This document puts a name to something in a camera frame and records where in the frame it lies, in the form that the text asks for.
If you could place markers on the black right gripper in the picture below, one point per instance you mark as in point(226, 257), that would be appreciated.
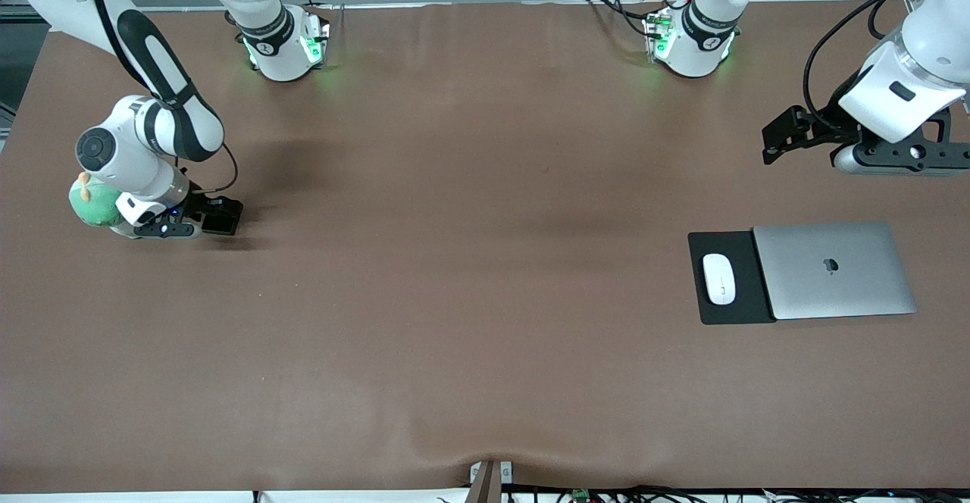
point(198, 204)

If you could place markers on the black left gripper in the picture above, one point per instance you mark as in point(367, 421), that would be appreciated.
point(827, 126)

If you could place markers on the black phone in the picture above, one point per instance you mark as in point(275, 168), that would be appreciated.
point(222, 223)

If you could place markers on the white computer mouse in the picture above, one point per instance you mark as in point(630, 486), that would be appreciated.
point(718, 279)

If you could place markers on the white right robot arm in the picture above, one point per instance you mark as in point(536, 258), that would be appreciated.
point(129, 154)

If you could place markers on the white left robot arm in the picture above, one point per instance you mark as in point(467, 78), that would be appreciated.
point(932, 41)

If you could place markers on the black mouse pad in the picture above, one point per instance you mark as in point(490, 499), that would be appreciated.
point(750, 291)

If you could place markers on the green plush toy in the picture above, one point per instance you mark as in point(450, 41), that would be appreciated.
point(91, 207)

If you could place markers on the silver laptop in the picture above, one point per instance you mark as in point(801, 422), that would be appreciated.
point(833, 272)

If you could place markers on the brown table mat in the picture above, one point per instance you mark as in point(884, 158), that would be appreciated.
point(379, 351)

